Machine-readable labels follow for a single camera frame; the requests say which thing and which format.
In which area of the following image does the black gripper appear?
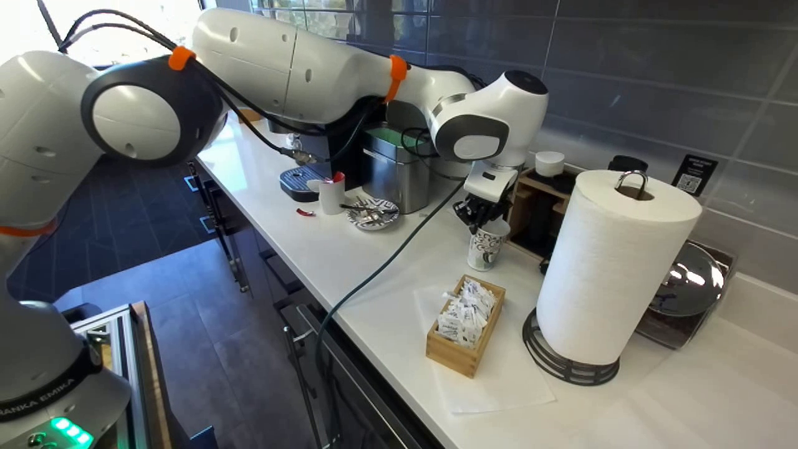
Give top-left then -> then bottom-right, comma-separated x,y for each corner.
453,161 -> 520,231

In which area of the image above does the patterned paper cup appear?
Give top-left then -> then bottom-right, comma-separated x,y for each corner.
466,220 -> 511,268

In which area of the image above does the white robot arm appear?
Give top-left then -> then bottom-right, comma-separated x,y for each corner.
0,8 -> 548,449

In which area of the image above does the white cup with red packets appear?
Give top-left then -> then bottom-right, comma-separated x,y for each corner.
319,172 -> 344,214

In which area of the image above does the wooden condiment organizer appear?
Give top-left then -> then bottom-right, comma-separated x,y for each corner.
510,169 -> 576,256

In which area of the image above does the white lidded jar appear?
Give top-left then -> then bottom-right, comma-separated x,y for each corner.
533,152 -> 564,177

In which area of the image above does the stainless steel bin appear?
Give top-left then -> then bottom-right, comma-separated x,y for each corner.
365,126 -> 433,214

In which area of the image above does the patterned paper plate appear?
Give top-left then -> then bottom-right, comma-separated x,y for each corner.
347,199 -> 399,231

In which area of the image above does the wooden sugar packet box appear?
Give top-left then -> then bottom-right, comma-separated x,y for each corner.
426,273 -> 507,376

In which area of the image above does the white paper towel roll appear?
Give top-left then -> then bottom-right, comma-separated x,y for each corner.
537,169 -> 703,364

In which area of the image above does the black coffee machine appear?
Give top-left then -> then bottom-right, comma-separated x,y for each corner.
278,98 -> 389,205

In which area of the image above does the black paper towel holder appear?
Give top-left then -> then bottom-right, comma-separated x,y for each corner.
521,311 -> 621,387

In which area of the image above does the small black sign card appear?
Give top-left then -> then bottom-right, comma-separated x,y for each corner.
673,155 -> 718,196

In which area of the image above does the black power cable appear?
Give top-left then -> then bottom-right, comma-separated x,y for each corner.
311,177 -> 468,449

